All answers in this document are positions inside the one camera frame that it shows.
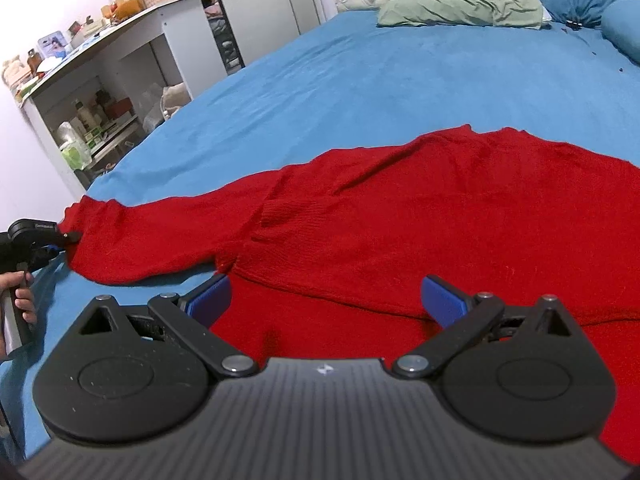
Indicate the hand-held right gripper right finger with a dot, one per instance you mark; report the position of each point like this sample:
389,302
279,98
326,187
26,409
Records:
441,301

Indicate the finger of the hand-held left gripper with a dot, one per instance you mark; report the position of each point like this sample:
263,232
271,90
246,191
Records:
47,252
74,236

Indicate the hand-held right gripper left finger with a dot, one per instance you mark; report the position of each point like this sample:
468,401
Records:
214,296

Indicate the red knitted sweater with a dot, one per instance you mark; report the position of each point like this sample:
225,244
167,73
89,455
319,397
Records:
400,220

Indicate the person's left hand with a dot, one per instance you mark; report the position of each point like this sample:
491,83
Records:
22,305

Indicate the green plastic packet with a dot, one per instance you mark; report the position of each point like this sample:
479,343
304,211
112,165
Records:
75,155

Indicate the group of bottles and boxes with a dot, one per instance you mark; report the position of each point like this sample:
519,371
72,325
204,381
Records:
97,115

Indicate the white cloth bag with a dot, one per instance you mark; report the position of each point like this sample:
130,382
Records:
175,102

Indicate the light blue tin box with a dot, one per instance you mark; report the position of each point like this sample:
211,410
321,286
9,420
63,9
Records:
52,46

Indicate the white desk with shelves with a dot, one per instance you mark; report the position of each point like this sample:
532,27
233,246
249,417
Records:
165,30

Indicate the orange plush toy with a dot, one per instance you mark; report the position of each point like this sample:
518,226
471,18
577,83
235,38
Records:
129,9

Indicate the bed with blue sheet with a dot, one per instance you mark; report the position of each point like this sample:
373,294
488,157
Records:
325,90

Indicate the green pillow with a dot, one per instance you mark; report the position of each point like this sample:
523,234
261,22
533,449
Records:
460,7

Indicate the small blue pillow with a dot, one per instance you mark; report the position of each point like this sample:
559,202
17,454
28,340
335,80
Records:
622,27

